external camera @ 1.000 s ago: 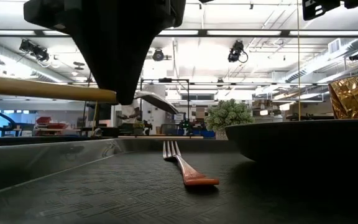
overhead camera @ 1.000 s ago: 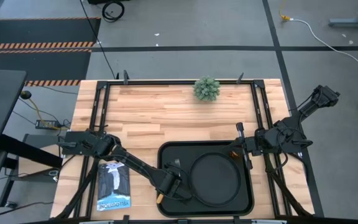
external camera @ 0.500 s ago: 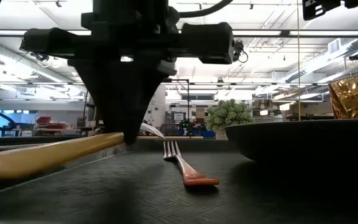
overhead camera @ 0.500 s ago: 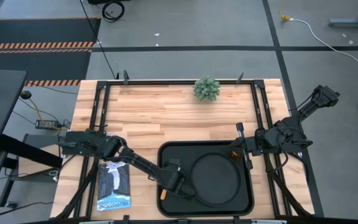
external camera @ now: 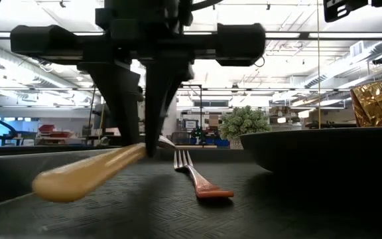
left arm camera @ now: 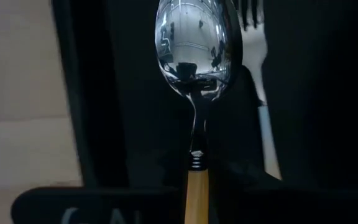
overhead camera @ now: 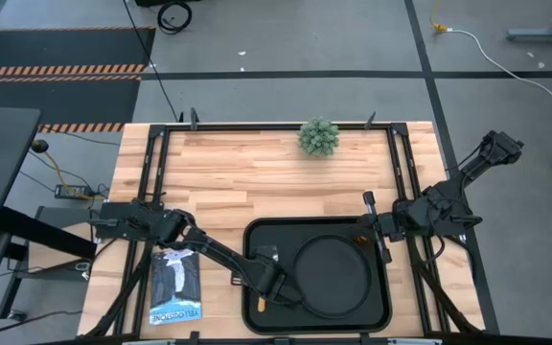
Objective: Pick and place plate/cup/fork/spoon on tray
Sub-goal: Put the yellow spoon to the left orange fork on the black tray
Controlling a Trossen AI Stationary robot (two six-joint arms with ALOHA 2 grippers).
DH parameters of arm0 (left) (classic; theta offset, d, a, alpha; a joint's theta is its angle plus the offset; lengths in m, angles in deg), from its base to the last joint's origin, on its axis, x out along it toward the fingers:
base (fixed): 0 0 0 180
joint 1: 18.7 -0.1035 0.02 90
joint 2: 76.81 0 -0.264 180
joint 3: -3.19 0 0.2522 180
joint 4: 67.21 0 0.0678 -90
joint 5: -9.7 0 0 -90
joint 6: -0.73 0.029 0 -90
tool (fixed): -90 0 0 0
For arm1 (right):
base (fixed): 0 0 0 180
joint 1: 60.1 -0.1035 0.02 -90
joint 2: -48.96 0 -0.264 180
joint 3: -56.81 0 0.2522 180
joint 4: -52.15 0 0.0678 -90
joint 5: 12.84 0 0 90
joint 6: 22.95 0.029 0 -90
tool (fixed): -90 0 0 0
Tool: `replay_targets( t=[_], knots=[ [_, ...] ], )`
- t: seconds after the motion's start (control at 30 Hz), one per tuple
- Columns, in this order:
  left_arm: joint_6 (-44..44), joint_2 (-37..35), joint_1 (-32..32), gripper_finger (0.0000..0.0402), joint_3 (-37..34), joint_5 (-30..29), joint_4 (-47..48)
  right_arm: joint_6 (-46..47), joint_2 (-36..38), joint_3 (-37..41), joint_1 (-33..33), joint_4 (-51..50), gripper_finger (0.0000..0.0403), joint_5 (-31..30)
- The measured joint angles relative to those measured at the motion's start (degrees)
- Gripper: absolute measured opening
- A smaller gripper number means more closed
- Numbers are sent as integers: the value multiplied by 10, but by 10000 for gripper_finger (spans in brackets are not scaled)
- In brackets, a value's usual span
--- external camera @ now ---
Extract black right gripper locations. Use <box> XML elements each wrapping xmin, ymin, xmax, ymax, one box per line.
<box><xmin>323</xmin><ymin>0</ymin><xmax>369</xmax><ymax>23</ymax></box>

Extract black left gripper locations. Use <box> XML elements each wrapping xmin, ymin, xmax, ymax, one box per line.
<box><xmin>10</xmin><ymin>0</ymin><xmax>267</xmax><ymax>157</ymax></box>

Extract spoon with yellow handle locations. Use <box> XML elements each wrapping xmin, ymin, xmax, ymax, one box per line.
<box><xmin>31</xmin><ymin>135</ymin><xmax>177</xmax><ymax>203</ymax></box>

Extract amber faceted glass cup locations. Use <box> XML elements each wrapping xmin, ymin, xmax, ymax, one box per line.
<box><xmin>350</xmin><ymin>78</ymin><xmax>382</xmax><ymax>128</ymax></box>

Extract fork with orange handle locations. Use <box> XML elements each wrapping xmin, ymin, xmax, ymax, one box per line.
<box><xmin>173</xmin><ymin>149</ymin><xmax>235</xmax><ymax>199</ymax></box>

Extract black round plate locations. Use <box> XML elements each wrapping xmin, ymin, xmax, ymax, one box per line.
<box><xmin>239</xmin><ymin>125</ymin><xmax>382</xmax><ymax>175</ymax></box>

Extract black textured serving tray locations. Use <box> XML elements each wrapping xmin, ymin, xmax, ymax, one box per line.
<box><xmin>0</xmin><ymin>147</ymin><xmax>382</xmax><ymax>239</ymax></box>

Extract black computer monitor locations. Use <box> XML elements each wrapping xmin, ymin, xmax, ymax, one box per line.
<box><xmin>92</xmin><ymin>101</ymin><xmax>109</xmax><ymax>131</ymax></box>

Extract red storage bins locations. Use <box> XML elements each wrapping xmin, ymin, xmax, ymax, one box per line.
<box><xmin>37</xmin><ymin>124</ymin><xmax>74</xmax><ymax>139</ymax></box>

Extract blue storage bins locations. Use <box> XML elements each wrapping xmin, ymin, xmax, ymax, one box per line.
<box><xmin>207</xmin><ymin>138</ymin><xmax>231</xmax><ymax>147</ymax></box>

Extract green artificial potted plant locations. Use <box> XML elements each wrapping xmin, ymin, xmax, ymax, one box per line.
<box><xmin>219</xmin><ymin>105</ymin><xmax>273</xmax><ymax>149</ymax></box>

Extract black overhead frame beam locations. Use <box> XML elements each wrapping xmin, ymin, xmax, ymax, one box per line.
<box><xmin>0</xmin><ymin>31</ymin><xmax>382</xmax><ymax>40</ymax></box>

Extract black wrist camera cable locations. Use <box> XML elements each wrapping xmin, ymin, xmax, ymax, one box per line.
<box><xmin>190</xmin><ymin>0</ymin><xmax>225</xmax><ymax>11</ymax></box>

